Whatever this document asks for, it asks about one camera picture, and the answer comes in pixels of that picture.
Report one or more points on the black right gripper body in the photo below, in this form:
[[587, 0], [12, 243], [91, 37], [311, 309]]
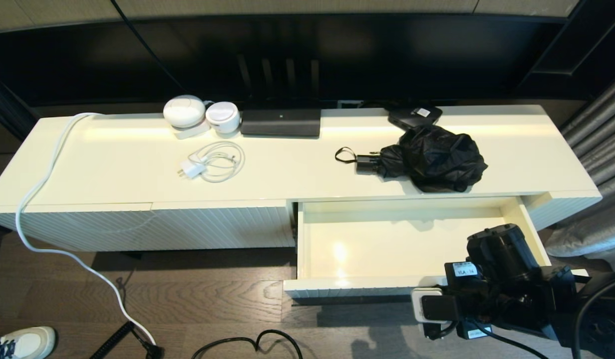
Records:
[[479, 299]]

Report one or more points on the white fluted drawer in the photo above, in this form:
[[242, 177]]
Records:
[[387, 249]]

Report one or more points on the black umbrella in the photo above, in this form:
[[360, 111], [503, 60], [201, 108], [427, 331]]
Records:
[[437, 159]]

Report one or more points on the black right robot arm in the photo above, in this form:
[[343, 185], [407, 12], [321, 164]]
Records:
[[517, 259]]

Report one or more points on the white TV cabinet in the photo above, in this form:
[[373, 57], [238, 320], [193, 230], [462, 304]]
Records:
[[138, 169]]

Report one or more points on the black set-top box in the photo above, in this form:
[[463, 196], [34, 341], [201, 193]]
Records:
[[412, 115]]

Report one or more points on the grey pleated curtain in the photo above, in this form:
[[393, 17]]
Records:
[[596, 129]]

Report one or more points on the black television screen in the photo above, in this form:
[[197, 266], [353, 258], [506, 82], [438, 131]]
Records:
[[387, 55]]

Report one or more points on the black router with antennas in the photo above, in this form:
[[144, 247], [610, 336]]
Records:
[[280, 123]]

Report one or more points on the black shelf unit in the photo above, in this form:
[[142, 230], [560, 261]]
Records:
[[586, 50]]

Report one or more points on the white USB charger adapter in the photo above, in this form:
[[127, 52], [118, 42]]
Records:
[[194, 168]]

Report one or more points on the small white round device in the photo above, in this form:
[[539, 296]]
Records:
[[223, 117]]

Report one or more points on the large white round device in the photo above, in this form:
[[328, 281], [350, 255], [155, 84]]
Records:
[[184, 110]]

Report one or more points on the white sneaker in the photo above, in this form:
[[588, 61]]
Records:
[[28, 341]]

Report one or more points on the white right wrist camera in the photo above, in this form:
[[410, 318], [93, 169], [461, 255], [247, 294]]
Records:
[[419, 306]]

